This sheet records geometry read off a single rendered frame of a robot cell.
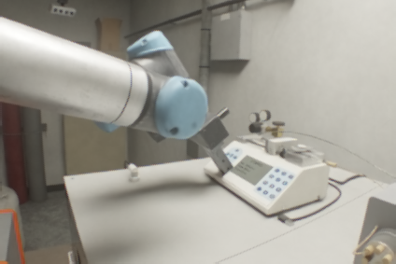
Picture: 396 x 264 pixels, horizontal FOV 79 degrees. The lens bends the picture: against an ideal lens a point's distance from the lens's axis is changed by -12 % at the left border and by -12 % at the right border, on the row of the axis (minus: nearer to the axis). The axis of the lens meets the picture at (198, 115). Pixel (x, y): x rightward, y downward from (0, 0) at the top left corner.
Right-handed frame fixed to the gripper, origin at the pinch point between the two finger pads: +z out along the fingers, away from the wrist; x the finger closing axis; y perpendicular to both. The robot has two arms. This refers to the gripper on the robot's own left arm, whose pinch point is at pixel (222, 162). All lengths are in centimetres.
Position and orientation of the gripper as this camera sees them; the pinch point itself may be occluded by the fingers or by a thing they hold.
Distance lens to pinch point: 60.8
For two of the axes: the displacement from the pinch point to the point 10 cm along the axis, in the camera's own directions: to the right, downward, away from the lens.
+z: 4.9, 7.8, 3.9
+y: 7.4, -6.1, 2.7
